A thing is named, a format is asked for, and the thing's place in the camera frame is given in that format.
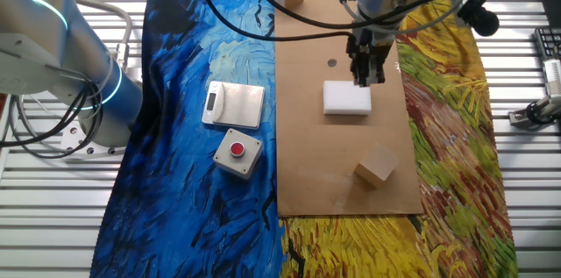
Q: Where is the silver kitchen scale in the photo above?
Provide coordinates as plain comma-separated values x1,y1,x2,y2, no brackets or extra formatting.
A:
201,80,266,131

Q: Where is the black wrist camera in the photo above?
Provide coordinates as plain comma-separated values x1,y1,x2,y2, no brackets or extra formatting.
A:
345,32,361,68

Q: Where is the black cable wrap bundle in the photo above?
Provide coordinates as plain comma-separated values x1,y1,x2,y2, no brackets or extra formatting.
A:
457,0,501,37

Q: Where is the black keyboard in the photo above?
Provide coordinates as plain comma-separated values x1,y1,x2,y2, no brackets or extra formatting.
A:
533,26,561,62

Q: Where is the white sponge block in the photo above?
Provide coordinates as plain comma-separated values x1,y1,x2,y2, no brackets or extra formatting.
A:
323,79,373,117

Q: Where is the metal clamp bracket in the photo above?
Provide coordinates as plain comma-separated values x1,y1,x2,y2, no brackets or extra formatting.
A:
508,93,561,130

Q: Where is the grey box red button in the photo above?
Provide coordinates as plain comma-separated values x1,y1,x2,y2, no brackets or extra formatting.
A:
212,127,264,181

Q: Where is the brown cardboard sheet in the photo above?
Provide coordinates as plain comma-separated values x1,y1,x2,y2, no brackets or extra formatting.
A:
273,0,424,217

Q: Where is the grey base hose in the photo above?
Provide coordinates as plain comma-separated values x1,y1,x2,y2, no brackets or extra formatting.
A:
72,0,133,71

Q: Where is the painted pattern tablecloth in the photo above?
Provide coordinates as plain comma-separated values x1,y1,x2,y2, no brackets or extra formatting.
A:
89,0,519,278

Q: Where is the white ribbed device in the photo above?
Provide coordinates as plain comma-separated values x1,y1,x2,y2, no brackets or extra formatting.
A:
542,58,561,97

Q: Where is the black camera cable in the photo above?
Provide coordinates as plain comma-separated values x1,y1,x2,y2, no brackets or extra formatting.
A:
195,0,356,43

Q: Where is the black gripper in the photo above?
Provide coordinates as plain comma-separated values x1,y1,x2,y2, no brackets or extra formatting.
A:
352,26,398,89

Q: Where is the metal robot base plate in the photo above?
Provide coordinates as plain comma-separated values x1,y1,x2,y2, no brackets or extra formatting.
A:
60,118,129,160

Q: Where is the dark flat panel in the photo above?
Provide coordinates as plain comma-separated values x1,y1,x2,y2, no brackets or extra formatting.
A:
541,0,561,29

